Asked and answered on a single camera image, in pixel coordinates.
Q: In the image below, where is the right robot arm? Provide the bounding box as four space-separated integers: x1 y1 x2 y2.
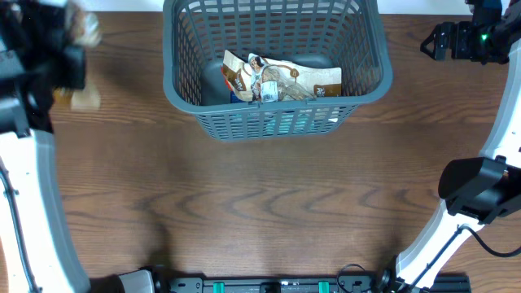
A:
371 0 520 292

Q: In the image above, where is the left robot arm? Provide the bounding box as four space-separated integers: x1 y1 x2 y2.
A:
1 1 157 293

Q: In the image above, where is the orange spaghetti packet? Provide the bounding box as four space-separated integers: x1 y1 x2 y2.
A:
221 66 234 92

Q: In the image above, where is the cream snack pouch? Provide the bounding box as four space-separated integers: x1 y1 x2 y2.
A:
221 50 253 103

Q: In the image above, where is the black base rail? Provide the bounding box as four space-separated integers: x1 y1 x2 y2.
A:
89 274 472 293

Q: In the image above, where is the light teal wipes packet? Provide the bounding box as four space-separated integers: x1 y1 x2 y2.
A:
263 109 326 136

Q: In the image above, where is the grey plastic basket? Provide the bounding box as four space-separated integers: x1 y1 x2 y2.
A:
163 0 392 141

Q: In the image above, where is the blue carton box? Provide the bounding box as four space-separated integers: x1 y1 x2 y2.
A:
230 91 242 103

